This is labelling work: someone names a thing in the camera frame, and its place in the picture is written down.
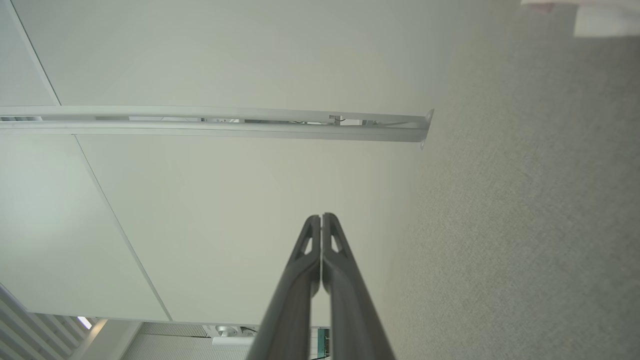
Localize grey metal partition post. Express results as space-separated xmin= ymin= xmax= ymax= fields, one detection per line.
xmin=0 ymin=105 xmax=435 ymax=151

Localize grey fabric sofa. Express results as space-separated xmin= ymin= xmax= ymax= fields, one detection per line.
xmin=380 ymin=0 xmax=640 ymax=360

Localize red shirt with white sleeves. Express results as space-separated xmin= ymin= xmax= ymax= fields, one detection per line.
xmin=520 ymin=0 xmax=640 ymax=38

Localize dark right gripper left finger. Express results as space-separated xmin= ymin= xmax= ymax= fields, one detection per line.
xmin=246 ymin=215 xmax=322 ymax=360

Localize white ceiling device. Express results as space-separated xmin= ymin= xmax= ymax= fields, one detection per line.
xmin=202 ymin=324 xmax=261 ymax=347

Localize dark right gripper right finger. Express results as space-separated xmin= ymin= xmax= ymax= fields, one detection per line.
xmin=321 ymin=212 xmax=396 ymax=360

